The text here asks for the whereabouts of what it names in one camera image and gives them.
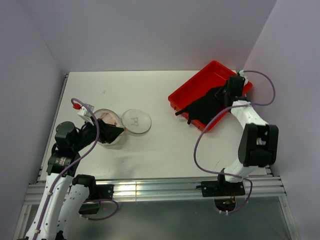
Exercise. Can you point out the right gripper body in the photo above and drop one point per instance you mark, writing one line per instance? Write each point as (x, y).
(216, 97)

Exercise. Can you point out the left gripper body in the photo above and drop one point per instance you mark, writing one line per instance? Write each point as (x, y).
(100, 130)

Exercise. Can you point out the pink bra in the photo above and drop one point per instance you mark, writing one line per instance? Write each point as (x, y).
(108, 117)

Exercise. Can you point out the white mesh laundry bag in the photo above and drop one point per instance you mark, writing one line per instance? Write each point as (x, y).
(134, 121)

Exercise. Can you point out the black bra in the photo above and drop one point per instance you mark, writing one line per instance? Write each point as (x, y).
(205, 108)

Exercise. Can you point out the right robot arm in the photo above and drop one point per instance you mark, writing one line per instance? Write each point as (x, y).
(259, 142)

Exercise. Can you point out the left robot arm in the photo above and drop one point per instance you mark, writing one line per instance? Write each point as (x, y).
(65, 191)

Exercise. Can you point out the red plastic tray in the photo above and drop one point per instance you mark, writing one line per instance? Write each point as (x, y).
(211, 76)

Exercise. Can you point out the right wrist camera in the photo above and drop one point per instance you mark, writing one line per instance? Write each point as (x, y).
(242, 74)

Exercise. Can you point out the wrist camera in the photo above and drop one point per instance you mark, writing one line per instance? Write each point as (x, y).
(242, 74)
(83, 113)

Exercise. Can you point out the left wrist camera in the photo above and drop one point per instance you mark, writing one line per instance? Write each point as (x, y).
(83, 113)

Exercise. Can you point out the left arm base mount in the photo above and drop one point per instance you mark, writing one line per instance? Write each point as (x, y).
(92, 204)

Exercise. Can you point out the aluminium frame rail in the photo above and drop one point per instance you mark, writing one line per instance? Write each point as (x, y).
(176, 189)

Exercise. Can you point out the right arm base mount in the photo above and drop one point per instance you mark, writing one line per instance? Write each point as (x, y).
(221, 188)

